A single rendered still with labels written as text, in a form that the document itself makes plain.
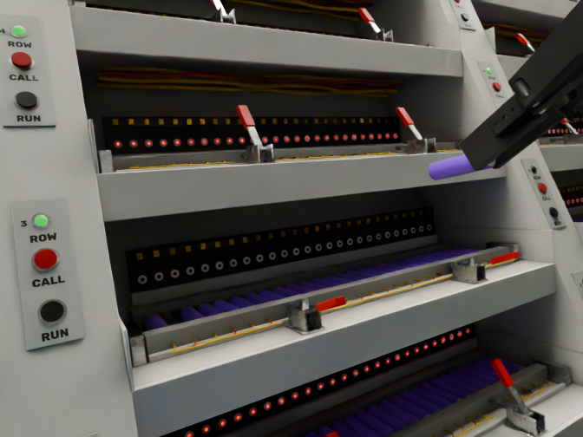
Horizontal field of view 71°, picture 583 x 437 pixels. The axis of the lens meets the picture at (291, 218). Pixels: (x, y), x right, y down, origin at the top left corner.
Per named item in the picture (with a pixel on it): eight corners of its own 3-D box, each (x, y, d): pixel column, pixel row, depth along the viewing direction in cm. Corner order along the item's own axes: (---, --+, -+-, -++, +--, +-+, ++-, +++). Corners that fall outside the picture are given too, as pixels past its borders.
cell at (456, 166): (426, 175, 41) (483, 161, 36) (430, 159, 42) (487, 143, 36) (439, 183, 42) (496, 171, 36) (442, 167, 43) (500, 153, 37)
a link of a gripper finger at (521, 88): (557, 93, 30) (533, 91, 28) (502, 138, 34) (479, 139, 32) (546, 78, 30) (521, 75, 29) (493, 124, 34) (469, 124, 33)
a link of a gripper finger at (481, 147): (548, 117, 31) (543, 117, 31) (480, 171, 36) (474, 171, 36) (527, 87, 32) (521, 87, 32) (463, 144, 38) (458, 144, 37)
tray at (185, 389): (556, 292, 62) (553, 230, 62) (138, 445, 33) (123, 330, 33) (448, 275, 80) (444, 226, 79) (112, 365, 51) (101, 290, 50)
